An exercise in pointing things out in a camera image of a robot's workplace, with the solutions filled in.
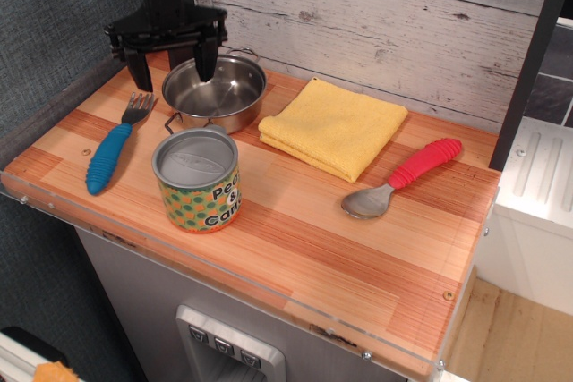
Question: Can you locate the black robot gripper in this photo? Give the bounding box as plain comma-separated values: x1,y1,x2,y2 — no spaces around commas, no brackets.
105,0,227,92

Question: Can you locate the stainless steel pot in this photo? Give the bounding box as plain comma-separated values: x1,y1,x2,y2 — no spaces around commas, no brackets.
162,48,267,134

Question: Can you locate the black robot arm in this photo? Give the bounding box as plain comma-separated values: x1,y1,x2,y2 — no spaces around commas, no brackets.
105,0,227,92

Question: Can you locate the folded yellow towel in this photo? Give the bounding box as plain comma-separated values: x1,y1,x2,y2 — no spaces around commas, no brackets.
259,78,408,183

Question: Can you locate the peas and carrots toy can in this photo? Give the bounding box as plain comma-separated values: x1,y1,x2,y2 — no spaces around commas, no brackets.
152,125,242,233

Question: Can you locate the grey toy fridge cabinet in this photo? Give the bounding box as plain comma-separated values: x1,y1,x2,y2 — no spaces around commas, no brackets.
77,229,402,381

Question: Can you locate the silver ice dispenser panel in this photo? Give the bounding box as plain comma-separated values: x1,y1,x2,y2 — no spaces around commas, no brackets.
175,305,287,381

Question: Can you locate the orange object bottom left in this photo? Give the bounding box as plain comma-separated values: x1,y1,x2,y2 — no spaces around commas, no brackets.
32,361,80,382

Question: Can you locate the white toy sink unit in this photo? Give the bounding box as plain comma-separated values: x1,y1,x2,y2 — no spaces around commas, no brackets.
473,17,573,316

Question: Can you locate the dark left vertical post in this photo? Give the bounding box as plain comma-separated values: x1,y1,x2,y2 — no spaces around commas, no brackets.
167,47,194,70

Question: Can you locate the dark vertical post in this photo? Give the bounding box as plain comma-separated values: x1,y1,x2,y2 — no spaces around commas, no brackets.
167,47,194,70
489,0,565,171

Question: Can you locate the blue handled fork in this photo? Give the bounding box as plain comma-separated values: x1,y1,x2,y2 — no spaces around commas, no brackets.
85,93,155,195

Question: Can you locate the red handled spoon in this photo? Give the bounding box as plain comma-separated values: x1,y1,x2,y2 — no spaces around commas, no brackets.
341,138,462,219

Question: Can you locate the dark right vertical post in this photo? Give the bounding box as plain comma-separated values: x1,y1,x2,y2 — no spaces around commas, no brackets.
489,0,565,171

